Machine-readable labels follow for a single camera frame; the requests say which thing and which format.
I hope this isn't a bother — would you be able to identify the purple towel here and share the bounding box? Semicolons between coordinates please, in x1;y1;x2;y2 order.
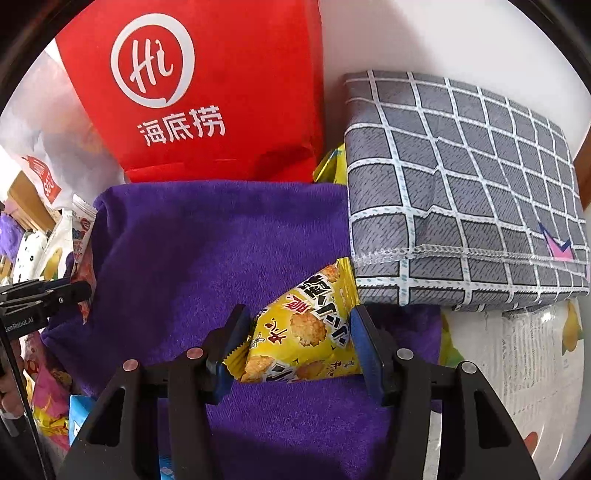
39;178;444;480

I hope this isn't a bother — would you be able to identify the fruit printed bed sheet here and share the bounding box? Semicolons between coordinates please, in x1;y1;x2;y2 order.
11;210;588;480

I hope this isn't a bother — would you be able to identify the light blue box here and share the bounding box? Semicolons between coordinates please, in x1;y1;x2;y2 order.
68;394;95;446

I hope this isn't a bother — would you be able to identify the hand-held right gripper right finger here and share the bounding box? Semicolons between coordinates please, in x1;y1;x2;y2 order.
348;305;541;480

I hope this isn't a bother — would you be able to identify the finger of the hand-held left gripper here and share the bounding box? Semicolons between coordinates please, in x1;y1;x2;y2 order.
0;279;93;319

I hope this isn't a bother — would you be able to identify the white and red snack packet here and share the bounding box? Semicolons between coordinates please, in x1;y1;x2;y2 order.
69;194;99;324

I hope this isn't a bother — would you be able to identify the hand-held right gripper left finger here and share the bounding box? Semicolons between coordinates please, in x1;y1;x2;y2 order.
55;305;252;480

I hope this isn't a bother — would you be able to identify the wooden furniture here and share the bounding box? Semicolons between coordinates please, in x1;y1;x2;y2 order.
4;171;56;232

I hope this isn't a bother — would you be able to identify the folded grey checked cloth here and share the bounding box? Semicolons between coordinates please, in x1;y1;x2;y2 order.
342;69;591;312

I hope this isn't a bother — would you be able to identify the red paper bag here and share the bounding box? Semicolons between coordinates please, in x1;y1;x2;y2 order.
55;0;326;185

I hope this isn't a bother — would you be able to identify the pink and yellow snack packet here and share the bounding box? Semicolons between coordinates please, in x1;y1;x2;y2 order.
23;332;75;441

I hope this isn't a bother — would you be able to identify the white plastic bag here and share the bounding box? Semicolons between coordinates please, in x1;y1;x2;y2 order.
0;41;127;217

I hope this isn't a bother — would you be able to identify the small yellow snack packet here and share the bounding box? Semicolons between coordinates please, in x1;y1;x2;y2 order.
313;144;348;186

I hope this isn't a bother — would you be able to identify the person's left hand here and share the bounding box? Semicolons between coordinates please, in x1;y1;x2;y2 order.
0;344;26;416

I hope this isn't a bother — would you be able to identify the yellow rice cracker snack packet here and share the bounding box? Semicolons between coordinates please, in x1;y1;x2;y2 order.
222;257;361;384

